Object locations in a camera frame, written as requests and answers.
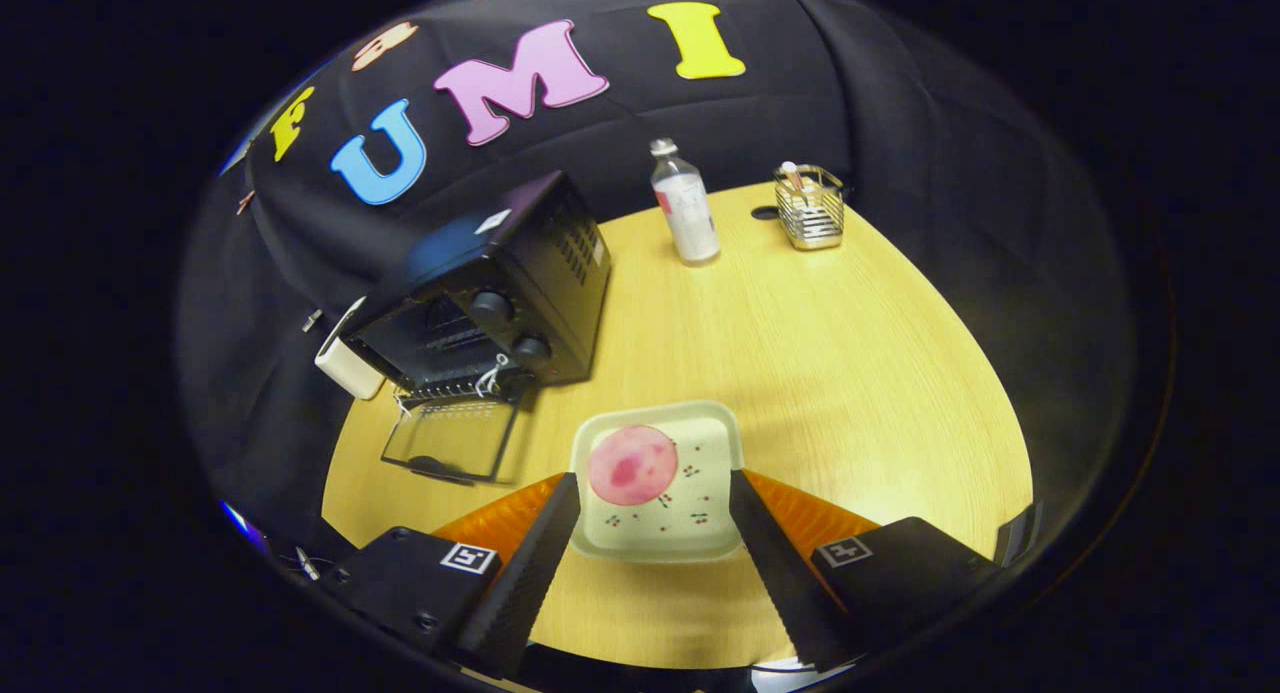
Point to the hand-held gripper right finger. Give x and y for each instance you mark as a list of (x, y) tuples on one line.
[(780, 578)]

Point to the silver clip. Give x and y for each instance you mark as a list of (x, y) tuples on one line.
[(312, 320)]

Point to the black toaster oven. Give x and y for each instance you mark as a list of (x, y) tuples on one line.
[(540, 273)]

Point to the pink round ham slice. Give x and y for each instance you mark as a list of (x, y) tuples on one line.
[(632, 465)]

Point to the clear plastic bottle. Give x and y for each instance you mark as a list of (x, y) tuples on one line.
[(688, 208)]

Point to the white toaster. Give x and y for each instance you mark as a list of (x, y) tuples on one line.
[(348, 368)]

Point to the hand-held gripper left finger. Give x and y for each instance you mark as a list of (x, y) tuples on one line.
[(530, 573)]

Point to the cream cherry print tray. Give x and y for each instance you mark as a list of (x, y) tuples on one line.
[(700, 473)]

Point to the black backdrop cloth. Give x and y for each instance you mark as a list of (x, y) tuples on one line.
[(800, 103)]

